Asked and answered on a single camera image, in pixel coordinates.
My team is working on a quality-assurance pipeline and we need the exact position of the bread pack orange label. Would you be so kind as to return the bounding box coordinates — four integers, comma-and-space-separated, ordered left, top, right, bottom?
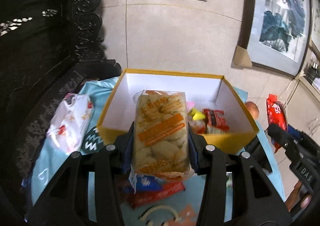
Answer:
132, 90, 194, 180

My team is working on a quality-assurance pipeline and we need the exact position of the red apple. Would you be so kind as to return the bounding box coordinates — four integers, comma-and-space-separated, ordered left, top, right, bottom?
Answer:
245, 102, 260, 120

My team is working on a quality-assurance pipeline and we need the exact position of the white plastic bag red print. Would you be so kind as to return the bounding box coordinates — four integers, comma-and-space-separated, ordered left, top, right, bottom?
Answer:
46, 93, 94, 155

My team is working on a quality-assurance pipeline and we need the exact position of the red snack bar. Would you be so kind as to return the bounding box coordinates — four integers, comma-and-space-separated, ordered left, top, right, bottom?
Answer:
126, 182, 185, 209

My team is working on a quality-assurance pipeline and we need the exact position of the blue snack packet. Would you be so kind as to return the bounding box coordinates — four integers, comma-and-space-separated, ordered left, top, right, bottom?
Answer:
129, 170, 163, 193

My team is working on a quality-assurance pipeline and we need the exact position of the red snack bag in box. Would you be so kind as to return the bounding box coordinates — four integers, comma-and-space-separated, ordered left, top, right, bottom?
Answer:
203, 109, 230, 134

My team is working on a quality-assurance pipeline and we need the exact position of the yellow snack packet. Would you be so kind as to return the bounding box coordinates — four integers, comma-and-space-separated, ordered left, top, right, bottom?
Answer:
188, 108, 206, 121

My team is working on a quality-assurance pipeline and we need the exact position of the yellow cardboard box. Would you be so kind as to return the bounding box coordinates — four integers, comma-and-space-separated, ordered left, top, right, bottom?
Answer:
97, 69, 259, 154

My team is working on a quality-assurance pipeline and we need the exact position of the blue landscape framed painting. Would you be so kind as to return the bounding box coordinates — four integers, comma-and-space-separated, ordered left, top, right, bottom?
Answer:
233, 0, 312, 77

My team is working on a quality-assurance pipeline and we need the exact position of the dark carved wooden chair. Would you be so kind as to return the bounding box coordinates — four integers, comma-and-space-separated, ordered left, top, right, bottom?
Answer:
1, 0, 105, 198

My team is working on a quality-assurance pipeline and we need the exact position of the white power cable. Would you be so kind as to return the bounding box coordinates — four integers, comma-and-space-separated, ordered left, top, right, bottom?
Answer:
285, 71, 307, 102

